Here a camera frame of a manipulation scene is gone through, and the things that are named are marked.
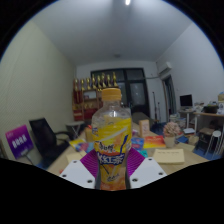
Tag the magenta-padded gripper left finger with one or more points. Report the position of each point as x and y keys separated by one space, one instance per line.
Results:
x=77 y=174

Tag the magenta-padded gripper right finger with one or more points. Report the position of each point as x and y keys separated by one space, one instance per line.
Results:
x=148 y=171

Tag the yellow-labelled drink bottle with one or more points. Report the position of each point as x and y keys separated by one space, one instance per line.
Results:
x=111 y=140

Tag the pale yellow paper pad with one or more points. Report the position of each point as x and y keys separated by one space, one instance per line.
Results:
x=74 y=157

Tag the yellow envelope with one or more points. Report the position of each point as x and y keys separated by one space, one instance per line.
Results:
x=169 y=156

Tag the orange book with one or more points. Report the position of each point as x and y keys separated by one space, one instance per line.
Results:
x=154 y=141

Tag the yellow gift box red ribbon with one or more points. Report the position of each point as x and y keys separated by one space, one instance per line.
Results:
x=88 y=134

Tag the small tan carton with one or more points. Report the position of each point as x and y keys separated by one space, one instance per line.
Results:
x=144 y=128

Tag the potted pink flowers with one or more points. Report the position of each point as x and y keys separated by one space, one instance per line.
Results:
x=171 y=131

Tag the small round table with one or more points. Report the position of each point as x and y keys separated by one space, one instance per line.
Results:
x=74 y=125

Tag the black office chair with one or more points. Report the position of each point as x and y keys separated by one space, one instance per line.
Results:
x=45 y=136

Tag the purple sign board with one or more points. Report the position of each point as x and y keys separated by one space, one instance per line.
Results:
x=19 y=141

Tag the wooden shelf unit with trophies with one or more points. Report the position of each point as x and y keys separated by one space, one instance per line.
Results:
x=85 y=100

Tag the white stool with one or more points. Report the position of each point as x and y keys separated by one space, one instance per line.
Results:
x=215 y=135

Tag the computer monitor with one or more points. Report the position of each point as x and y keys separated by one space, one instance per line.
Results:
x=186 y=100

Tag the dark glass door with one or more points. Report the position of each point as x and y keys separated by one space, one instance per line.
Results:
x=136 y=90

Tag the wooden side desk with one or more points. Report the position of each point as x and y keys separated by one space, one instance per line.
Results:
x=210 y=115

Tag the white air conditioner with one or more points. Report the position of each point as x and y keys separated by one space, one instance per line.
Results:
x=165 y=67

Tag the ceiling tube light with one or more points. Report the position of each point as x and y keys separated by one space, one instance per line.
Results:
x=127 y=2

